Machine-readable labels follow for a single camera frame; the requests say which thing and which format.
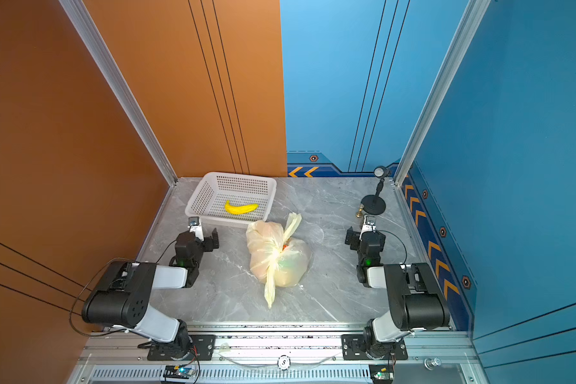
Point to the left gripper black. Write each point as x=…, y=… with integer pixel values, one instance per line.
x=209, y=240

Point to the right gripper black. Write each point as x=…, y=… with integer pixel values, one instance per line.
x=353, y=239

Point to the yellowish translucent plastic bag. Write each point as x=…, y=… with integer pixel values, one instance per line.
x=278, y=259

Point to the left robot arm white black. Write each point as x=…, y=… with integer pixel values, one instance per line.
x=121, y=299

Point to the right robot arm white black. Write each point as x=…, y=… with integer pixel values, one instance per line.
x=415, y=300

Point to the black round-base lamp stand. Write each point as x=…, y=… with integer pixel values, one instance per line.
x=374, y=204

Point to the white perforated plastic basket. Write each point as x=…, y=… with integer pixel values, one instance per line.
x=218, y=190

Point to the yellow banana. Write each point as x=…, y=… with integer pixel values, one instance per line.
x=240, y=210

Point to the left green circuit board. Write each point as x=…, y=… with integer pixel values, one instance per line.
x=180, y=374

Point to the right circuit board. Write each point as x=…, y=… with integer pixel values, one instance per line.
x=381, y=374

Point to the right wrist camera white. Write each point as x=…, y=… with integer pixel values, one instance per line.
x=369, y=224

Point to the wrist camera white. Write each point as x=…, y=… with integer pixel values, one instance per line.
x=369, y=224
x=195, y=224

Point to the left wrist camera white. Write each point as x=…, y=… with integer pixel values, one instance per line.
x=195, y=224

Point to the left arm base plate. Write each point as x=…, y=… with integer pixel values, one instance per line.
x=197, y=347

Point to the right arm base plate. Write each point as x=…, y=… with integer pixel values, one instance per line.
x=356, y=347

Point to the right aluminium corner post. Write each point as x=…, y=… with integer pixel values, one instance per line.
x=460, y=43

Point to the aluminium corner post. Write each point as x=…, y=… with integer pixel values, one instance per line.
x=83, y=23
x=460, y=43

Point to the left aluminium corner post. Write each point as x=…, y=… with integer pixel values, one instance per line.
x=83, y=23

